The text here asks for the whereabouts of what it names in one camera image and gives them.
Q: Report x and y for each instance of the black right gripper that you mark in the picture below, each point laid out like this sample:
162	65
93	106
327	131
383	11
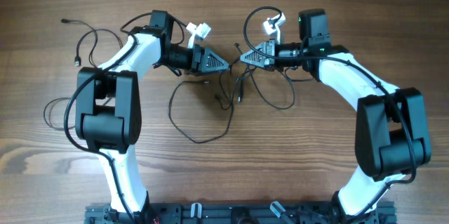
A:
269	62

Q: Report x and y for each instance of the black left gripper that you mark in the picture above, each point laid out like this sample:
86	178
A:
198	62

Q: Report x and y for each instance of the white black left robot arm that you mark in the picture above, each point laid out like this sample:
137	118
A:
108	108

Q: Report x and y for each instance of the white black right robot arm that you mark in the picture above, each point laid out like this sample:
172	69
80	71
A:
391	137

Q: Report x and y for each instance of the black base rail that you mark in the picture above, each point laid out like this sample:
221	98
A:
302	213

